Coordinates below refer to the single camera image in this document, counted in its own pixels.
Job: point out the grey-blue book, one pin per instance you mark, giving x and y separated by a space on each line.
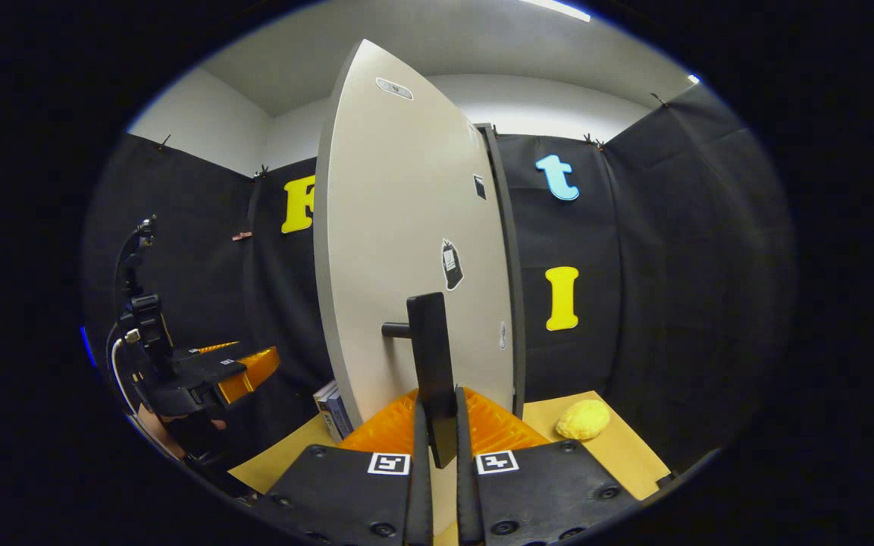
339 417

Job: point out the beige cabinet door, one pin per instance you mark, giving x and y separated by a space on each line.
399 227

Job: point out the black clip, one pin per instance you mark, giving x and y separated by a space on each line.
593 141
261 173
658 98
164 141

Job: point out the long ceiling light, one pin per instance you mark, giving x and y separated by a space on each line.
558 9

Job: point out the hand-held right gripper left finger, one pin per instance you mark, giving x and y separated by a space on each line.
420 493

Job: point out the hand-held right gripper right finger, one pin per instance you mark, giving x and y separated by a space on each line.
467 500

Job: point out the black backdrop cloth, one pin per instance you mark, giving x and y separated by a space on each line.
671 265

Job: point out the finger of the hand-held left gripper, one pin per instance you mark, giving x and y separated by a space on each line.
243 379
217 348

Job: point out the yellow sponge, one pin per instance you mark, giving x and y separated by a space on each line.
583 419

